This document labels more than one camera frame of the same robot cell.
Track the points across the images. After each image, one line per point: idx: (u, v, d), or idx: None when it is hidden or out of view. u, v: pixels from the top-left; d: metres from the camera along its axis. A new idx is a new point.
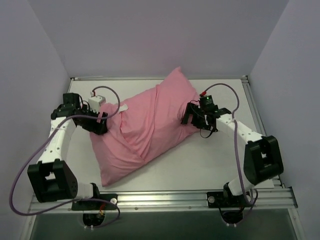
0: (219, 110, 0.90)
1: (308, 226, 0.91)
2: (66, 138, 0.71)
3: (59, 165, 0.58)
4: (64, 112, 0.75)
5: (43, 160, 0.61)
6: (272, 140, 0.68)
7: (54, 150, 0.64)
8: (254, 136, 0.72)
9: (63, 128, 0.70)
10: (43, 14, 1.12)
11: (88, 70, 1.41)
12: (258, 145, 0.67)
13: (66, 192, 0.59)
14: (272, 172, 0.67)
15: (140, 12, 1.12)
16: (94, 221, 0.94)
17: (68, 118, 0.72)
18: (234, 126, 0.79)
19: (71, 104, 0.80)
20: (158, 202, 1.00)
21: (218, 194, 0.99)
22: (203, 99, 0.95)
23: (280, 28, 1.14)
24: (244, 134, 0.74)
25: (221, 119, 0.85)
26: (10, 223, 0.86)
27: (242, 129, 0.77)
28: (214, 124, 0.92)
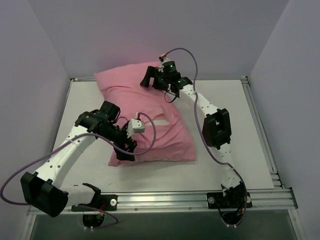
0: (182, 80, 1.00)
1: (308, 227, 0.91)
2: (76, 153, 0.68)
3: (47, 188, 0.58)
4: (92, 119, 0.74)
5: (39, 174, 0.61)
6: (225, 113, 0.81)
7: (54, 166, 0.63)
8: (211, 109, 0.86)
9: (76, 142, 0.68)
10: (43, 15, 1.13)
11: (88, 71, 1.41)
12: (213, 118, 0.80)
13: (49, 210, 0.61)
14: (224, 137, 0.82)
15: (140, 13, 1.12)
16: (94, 222, 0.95)
17: (86, 132, 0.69)
18: (195, 97, 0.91)
19: (104, 115, 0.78)
20: (157, 203, 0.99)
21: (218, 195, 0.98)
22: (166, 66, 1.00)
23: (280, 29, 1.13)
24: (204, 107, 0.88)
25: (184, 90, 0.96)
26: (10, 224, 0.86)
27: (202, 102, 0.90)
28: (175, 92, 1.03)
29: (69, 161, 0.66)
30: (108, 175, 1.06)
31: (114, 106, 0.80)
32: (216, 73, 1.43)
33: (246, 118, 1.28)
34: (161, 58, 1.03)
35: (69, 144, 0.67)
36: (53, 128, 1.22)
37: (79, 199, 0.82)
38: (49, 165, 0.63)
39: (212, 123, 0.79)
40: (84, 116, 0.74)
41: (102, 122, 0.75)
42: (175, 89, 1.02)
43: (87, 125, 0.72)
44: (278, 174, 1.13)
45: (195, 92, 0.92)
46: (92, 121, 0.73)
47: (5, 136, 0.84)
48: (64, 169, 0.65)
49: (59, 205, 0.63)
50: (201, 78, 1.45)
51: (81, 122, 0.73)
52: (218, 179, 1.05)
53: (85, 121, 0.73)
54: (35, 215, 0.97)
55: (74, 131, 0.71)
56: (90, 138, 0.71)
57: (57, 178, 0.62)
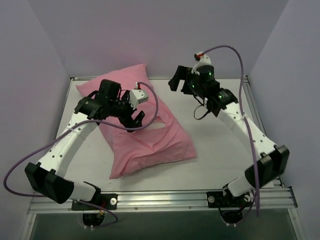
0: (224, 95, 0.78)
1: (308, 226, 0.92)
2: (78, 141, 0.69)
3: (51, 178, 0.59)
4: (92, 105, 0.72)
5: (42, 164, 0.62)
6: (284, 152, 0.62)
7: (57, 156, 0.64)
8: (266, 144, 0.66)
9: (77, 131, 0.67)
10: (42, 14, 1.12)
11: (88, 70, 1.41)
12: (270, 159, 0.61)
13: (55, 197, 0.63)
14: (272, 176, 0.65)
15: (140, 12, 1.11)
16: (94, 221, 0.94)
17: (86, 121, 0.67)
18: (243, 125, 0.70)
19: (104, 96, 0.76)
20: (157, 202, 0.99)
21: (218, 194, 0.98)
22: (203, 73, 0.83)
23: (281, 28, 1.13)
24: (256, 140, 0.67)
25: (228, 110, 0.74)
26: (10, 223, 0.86)
27: (253, 133, 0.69)
28: (214, 110, 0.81)
29: (71, 150, 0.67)
30: (108, 175, 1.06)
31: (112, 86, 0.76)
32: (217, 72, 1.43)
33: None
34: (196, 55, 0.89)
35: (70, 133, 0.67)
36: (53, 127, 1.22)
37: (80, 196, 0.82)
38: (52, 155, 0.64)
39: (269, 165, 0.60)
40: (84, 101, 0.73)
41: (103, 107, 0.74)
42: (214, 106, 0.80)
43: (87, 112, 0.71)
44: None
45: (244, 117, 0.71)
46: (92, 108, 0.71)
47: (4, 135, 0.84)
48: (68, 158, 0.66)
49: (65, 192, 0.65)
50: None
51: (81, 110, 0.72)
52: (218, 178, 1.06)
53: (84, 107, 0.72)
54: (35, 214, 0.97)
55: (74, 118, 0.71)
56: (91, 125, 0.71)
57: (61, 167, 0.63)
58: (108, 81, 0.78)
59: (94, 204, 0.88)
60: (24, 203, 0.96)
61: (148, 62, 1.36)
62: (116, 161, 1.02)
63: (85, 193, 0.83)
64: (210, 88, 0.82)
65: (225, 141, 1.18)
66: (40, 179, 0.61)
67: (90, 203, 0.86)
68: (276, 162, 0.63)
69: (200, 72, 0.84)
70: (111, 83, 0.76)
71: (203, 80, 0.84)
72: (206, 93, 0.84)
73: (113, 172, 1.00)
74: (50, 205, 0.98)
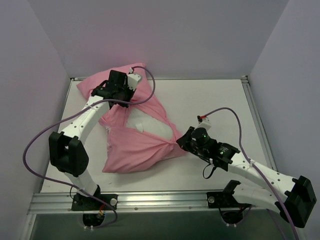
0: (224, 149, 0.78)
1: (307, 226, 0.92)
2: (95, 117, 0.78)
3: (75, 142, 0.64)
4: (106, 91, 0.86)
5: (65, 132, 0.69)
6: (308, 184, 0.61)
7: (78, 126, 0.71)
8: (285, 182, 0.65)
9: (95, 108, 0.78)
10: (43, 15, 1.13)
11: (88, 70, 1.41)
12: (298, 196, 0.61)
13: (73, 167, 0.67)
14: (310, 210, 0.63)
15: (140, 12, 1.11)
16: (94, 221, 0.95)
17: (104, 100, 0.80)
18: (255, 171, 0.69)
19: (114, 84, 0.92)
20: (158, 202, 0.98)
21: (218, 194, 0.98)
22: (199, 137, 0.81)
23: (281, 28, 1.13)
24: (274, 182, 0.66)
25: (234, 163, 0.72)
26: (10, 223, 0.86)
27: (267, 175, 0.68)
28: (221, 166, 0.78)
29: (90, 123, 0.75)
30: (108, 174, 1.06)
31: (120, 75, 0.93)
32: (216, 72, 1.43)
33: (246, 118, 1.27)
34: (198, 116, 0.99)
35: (89, 109, 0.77)
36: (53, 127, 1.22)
37: (85, 187, 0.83)
38: (73, 125, 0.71)
39: (299, 203, 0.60)
40: (98, 89, 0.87)
41: (114, 93, 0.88)
42: (220, 163, 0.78)
43: (102, 96, 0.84)
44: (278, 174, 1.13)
45: (252, 164, 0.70)
46: (105, 93, 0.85)
47: (4, 136, 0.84)
48: (86, 131, 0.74)
49: (82, 163, 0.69)
50: (201, 77, 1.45)
51: (96, 94, 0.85)
52: (220, 178, 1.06)
53: (99, 92, 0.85)
54: (35, 214, 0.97)
55: (91, 100, 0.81)
56: (106, 105, 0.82)
57: (82, 136, 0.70)
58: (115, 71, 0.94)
59: (98, 198, 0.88)
60: (24, 203, 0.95)
61: (148, 63, 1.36)
62: (111, 158, 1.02)
63: (89, 186, 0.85)
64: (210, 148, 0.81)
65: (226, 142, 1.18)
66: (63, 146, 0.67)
67: (94, 197, 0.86)
68: (304, 195, 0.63)
69: (196, 137, 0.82)
70: (119, 73, 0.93)
71: (201, 143, 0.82)
72: (208, 153, 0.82)
73: (107, 167, 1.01)
74: (50, 205, 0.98)
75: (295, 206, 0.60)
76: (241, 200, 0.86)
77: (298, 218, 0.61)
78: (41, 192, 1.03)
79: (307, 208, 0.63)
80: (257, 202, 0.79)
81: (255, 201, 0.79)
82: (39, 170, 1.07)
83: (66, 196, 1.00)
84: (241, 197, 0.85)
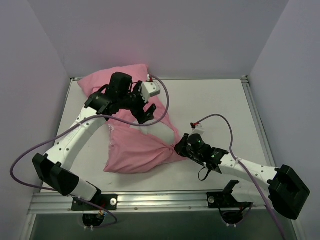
0: (215, 152, 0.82)
1: (307, 226, 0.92)
2: (85, 135, 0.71)
3: (56, 171, 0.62)
4: (102, 100, 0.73)
5: (49, 156, 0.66)
6: (289, 171, 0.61)
7: (63, 149, 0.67)
8: (268, 172, 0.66)
9: (85, 126, 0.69)
10: (42, 15, 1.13)
11: (88, 70, 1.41)
12: (280, 184, 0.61)
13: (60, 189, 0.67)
14: (301, 200, 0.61)
15: (140, 13, 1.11)
16: (94, 221, 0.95)
17: (95, 116, 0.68)
18: (241, 167, 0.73)
19: (114, 91, 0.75)
20: (158, 202, 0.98)
21: (218, 194, 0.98)
22: (194, 143, 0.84)
23: (281, 28, 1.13)
24: (258, 174, 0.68)
25: (223, 162, 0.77)
26: (10, 223, 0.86)
27: (251, 168, 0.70)
28: (215, 169, 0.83)
29: (78, 143, 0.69)
30: (108, 174, 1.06)
31: (124, 79, 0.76)
32: (216, 72, 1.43)
33: (246, 118, 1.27)
34: (192, 124, 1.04)
35: (78, 127, 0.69)
36: (53, 127, 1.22)
37: (80, 196, 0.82)
38: (59, 148, 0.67)
39: (282, 190, 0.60)
40: (95, 96, 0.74)
41: (112, 102, 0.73)
42: (214, 167, 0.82)
43: (97, 107, 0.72)
44: None
45: (238, 160, 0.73)
46: (102, 103, 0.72)
47: (4, 136, 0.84)
48: (74, 151, 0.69)
49: (69, 184, 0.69)
50: (201, 78, 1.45)
51: (90, 104, 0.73)
52: (220, 178, 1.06)
53: (95, 102, 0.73)
54: (35, 214, 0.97)
55: (84, 112, 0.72)
56: (99, 120, 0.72)
57: (67, 160, 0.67)
58: (119, 74, 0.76)
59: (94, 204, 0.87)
60: (24, 203, 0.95)
61: (148, 63, 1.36)
62: (114, 157, 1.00)
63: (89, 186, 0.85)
64: (204, 152, 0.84)
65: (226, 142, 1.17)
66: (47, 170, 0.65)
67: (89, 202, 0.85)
68: (290, 183, 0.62)
69: (191, 142, 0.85)
70: (121, 77, 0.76)
71: (196, 148, 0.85)
72: (202, 157, 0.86)
73: (109, 166, 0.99)
74: (51, 205, 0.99)
75: (277, 192, 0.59)
76: (241, 198, 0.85)
77: (287, 207, 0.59)
78: (41, 192, 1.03)
79: (298, 198, 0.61)
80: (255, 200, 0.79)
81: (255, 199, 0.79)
82: None
83: (66, 196, 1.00)
84: (240, 196, 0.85)
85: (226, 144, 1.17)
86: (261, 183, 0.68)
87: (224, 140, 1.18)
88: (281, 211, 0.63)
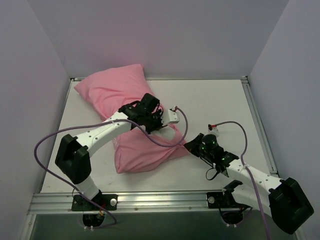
0: (226, 156, 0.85)
1: (307, 226, 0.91)
2: (113, 133, 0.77)
3: (82, 152, 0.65)
4: (133, 111, 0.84)
5: (78, 139, 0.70)
6: (293, 184, 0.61)
7: (93, 136, 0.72)
8: (272, 181, 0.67)
9: (116, 124, 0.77)
10: (42, 14, 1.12)
11: (88, 70, 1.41)
12: (281, 193, 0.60)
13: (74, 173, 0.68)
14: (301, 216, 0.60)
15: (140, 13, 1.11)
16: (94, 222, 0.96)
17: (127, 120, 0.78)
18: (246, 173, 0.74)
19: (144, 107, 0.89)
20: (158, 203, 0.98)
21: (218, 194, 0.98)
22: (208, 142, 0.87)
23: (281, 28, 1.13)
24: (262, 181, 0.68)
25: (231, 166, 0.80)
26: (10, 224, 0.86)
27: (256, 175, 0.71)
28: (223, 172, 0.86)
29: (105, 138, 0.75)
30: (108, 175, 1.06)
31: (153, 100, 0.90)
32: (216, 72, 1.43)
33: (246, 118, 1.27)
34: (209, 126, 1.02)
35: (110, 124, 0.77)
36: (53, 127, 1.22)
37: (85, 191, 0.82)
38: (89, 135, 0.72)
39: (283, 200, 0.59)
40: (127, 107, 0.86)
41: (140, 115, 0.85)
42: (222, 169, 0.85)
43: (127, 115, 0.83)
44: (277, 173, 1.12)
45: (245, 166, 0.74)
46: (132, 114, 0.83)
47: (4, 136, 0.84)
48: (99, 144, 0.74)
49: (82, 174, 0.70)
50: (201, 78, 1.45)
51: (123, 111, 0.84)
52: (220, 179, 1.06)
53: (127, 111, 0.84)
54: (35, 215, 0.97)
55: (115, 115, 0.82)
56: (128, 125, 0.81)
57: (93, 147, 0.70)
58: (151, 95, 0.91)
59: (96, 204, 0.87)
60: (24, 204, 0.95)
61: (148, 63, 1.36)
62: (126, 158, 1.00)
63: (90, 190, 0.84)
64: (216, 155, 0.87)
65: (227, 142, 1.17)
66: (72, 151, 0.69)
67: (91, 201, 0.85)
68: (293, 197, 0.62)
69: (206, 141, 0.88)
70: (152, 98, 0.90)
71: (209, 148, 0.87)
72: (213, 158, 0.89)
73: (122, 167, 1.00)
74: (50, 205, 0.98)
75: (277, 202, 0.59)
76: (239, 199, 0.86)
77: (285, 218, 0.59)
78: (41, 192, 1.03)
79: (299, 213, 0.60)
80: (253, 204, 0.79)
81: (252, 203, 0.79)
82: (38, 171, 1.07)
83: (66, 197, 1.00)
84: (240, 197, 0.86)
85: (227, 144, 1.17)
86: (262, 190, 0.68)
87: (225, 140, 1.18)
88: (279, 221, 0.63)
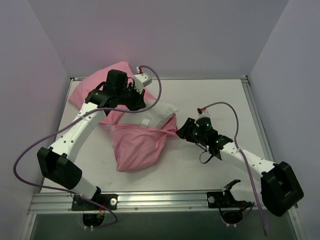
0: (220, 139, 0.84)
1: (307, 226, 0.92)
2: (88, 129, 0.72)
3: (63, 161, 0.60)
4: (101, 96, 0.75)
5: (54, 149, 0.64)
6: (286, 168, 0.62)
7: (68, 141, 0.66)
8: (265, 165, 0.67)
9: (88, 119, 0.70)
10: (42, 14, 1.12)
11: (89, 70, 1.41)
12: (274, 176, 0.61)
13: (66, 181, 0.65)
14: (291, 199, 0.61)
15: (140, 13, 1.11)
16: (94, 221, 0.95)
17: (97, 109, 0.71)
18: (240, 155, 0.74)
19: (112, 87, 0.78)
20: (158, 202, 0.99)
21: (218, 194, 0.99)
22: (202, 125, 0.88)
23: (280, 29, 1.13)
24: (255, 165, 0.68)
25: (225, 149, 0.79)
26: (10, 224, 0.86)
27: (250, 159, 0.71)
28: (216, 155, 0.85)
29: (81, 137, 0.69)
30: (108, 174, 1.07)
31: (118, 76, 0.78)
32: (216, 72, 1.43)
33: (246, 118, 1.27)
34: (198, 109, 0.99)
35: (81, 120, 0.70)
36: (53, 127, 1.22)
37: (82, 194, 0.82)
38: (63, 140, 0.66)
39: (275, 183, 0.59)
40: (94, 92, 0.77)
41: (111, 98, 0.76)
42: (215, 152, 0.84)
43: (96, 102, 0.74)
44: None
45: (239, 149, 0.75)
46: (102, 99, 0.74)
47: (4, 136, 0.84)
48: (77, 146, 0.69)
49: (73, 177, 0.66)
50: (201, 77, 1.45)
51: (91, 99, 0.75)
52: (219, 178, 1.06)
53: (95, 97, 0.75)
54: (35, 214, 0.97)
55: (85, 108, 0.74)
56: (101, 114, 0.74)
57: (72, 152, 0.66)
58: (114, 71, 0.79)
59: (96, 202, 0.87)
60: (24, 204, 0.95)
61: (148, 62, 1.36)
62: (126, 154, 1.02)
63: (86, 191, 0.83)
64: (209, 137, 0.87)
65: None
66: (53, 162, 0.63)
67: (91, 201, 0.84)
68: (285, 181, 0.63)
69: (199, 123, 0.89)
70: (117, 74, 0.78)
71: (203, 130, 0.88)
72: (207, 141, 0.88)
73: (121, 165, 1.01)
74: (50, 205, 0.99)
75: (269, 185, 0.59)
76: (239, 196, 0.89)
77: (275, 200, 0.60)
78: (41, 192, 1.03)
79: (289, 196, 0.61)
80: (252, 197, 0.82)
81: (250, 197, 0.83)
82: (38, 171, 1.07)
83: (66, 196, 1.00)
84: (239, 194, 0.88)
85: None
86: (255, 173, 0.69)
87: None
88: (270, 204, 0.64)
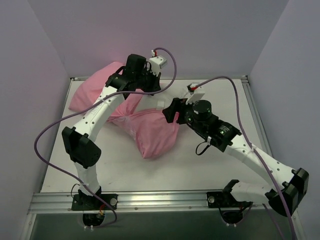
0: (225, 129, 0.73)
1: (308, 226, 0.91)
2: (108, 112, 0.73)
3: (84, 140, 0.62)
4: (121, 80, 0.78)
5: (77, 128, 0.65)
6: (305, 176, 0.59)
7: (90, 122, 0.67)
8: (284, 171, 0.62)
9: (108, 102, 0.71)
10: (42, 15, 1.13)
11: (89, 70, 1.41)
12: (294, 188, 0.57)
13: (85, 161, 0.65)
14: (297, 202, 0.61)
15: (140, 13, 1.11)
16: (94, 221, 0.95)
17: (117, 93, 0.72)
18: (255, 157, 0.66)
19: (131, 72, 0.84)
20: (157, 202, 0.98)
21: (218, 194, 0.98)
22: (203, 111, 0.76)
23: (280, 28, 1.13)
24: (273, 170, 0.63)
25: (234, 145, 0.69)
26: (10, 224, 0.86)
27: (268, 164, 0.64)
28: (219, 146, 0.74)
29: (102, 119, 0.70)
30: (108, 174, 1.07)
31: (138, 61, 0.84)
32: (216, 72, 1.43)
33: (246, 118, 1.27)
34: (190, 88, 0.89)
35: (101, 103, 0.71)
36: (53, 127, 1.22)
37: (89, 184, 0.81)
38: (85, 121, 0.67)
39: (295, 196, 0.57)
40: (114, 77, 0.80)
41: (130, 82, 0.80)
42: (218, 142, 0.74)
43: (116, 86, 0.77)
44: None
45: (254, 149, 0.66)
46: (122, 83, 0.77)
47: (5, 136, 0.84)
48: (98, 127, 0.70)
49: (93, 156, 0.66)
50: (201, 78, 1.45)
51: (111, 84, 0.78)
52: (219, 178, 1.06)
53: (115, 81, 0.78)
54: (35, 214, 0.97)
55: (105, 92, 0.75)
56: (120, 98, 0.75)
57: (92, 133, 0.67)
58: (134, 57, 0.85)
59: (99, 197, 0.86)
60: (24, 203, 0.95)
61: None
62: (148, 139, 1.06)
63: (92, 184, 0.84)
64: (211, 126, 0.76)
65: None
66: (75, 142, 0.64)
67: (95, 194, 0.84)
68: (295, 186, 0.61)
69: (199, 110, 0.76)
70: (137, 59, 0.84)
71: (203, 116, 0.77)
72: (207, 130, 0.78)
73: (147, 152, 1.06)
74: (50, 204, 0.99)
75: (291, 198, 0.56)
76: (239, 197, 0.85)
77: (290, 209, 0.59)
78: (40, 192, 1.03)
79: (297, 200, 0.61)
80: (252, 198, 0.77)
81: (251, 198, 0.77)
82: (38, 170, 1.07)
83: (66, 196, 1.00)
84: (239, 195, 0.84)
85: None
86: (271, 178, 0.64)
87: None
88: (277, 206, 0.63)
